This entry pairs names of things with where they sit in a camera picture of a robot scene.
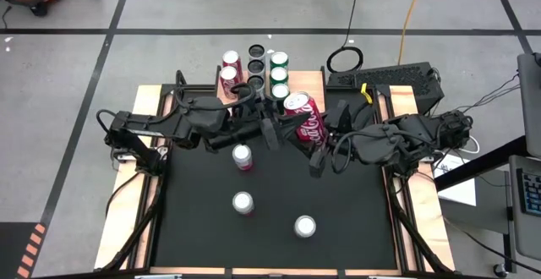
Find yellow floor cable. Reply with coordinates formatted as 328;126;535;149
396;0;426;67

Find red Coca-Cola can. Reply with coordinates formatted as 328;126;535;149
219;65;242;101
221;50;244;75
282;91;330;145

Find yellow tape tag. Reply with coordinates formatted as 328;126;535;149
360;82;374;105

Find green Sprite can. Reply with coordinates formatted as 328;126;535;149
269;51;290;69
269;66;290;85
270;82;292;113

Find white Celsius Peach Vibe can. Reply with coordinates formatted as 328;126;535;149
247;74;266;98

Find black camera cable loop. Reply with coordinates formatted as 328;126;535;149
331;129;381;175

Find black coiled cable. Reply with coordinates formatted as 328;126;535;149
325;45;364;74

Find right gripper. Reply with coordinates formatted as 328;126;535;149
297;100;360;179

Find black rear frame bracket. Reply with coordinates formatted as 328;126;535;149
173;69;189;92

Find wooden shelf board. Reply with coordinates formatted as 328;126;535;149
215;70;326;118

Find black keyboard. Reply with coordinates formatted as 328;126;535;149
518;167;541;217

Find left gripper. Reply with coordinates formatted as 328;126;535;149
235;96;315;152

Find black floor cable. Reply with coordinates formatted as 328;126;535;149
344;0;363;50

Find black desk cables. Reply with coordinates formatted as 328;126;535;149
462;74;521;115

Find black orange-striped floor mat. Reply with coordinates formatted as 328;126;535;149
0;222;47;279

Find black desk leg bar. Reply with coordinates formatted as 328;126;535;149
434;134;529;192

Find black table frame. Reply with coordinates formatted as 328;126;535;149
134;69;407;274

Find black left camera cable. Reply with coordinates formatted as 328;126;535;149
230;82;258;111

